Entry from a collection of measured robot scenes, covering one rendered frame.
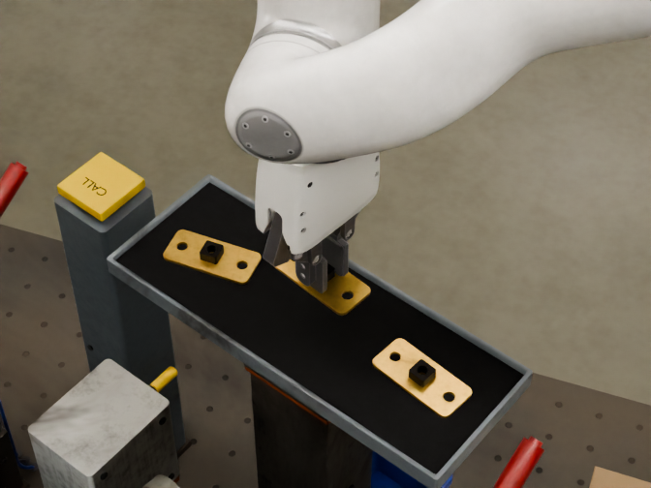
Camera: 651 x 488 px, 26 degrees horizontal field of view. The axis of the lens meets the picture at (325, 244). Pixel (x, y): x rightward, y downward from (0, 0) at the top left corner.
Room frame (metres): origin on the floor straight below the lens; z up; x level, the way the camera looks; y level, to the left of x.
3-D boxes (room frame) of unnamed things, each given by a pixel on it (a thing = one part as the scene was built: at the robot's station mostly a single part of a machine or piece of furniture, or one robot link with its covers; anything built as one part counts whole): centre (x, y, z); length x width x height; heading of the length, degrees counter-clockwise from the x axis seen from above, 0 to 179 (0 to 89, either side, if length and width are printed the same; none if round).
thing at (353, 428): (0.76, 0.01, 1.16); 0.37 x 0.14 x 0.02; 51
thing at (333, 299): (0.76, 0.00, 1.22); 0.08 x 0.04 x 0.01; 46
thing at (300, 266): (0.75, 0.02, 1.25); 0.03 x 0.03 x 0.07; 46
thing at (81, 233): (0.93, 0.21, 0.92); 0.08 x 0.08 x 0.44; 51
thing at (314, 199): (0.76, 0.00, 1.35); 0.10 x 0.07 x 0.11; 136
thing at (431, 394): (0.70, -0.08, 1.17); 0.08 x 0.04 x 0.01; 46
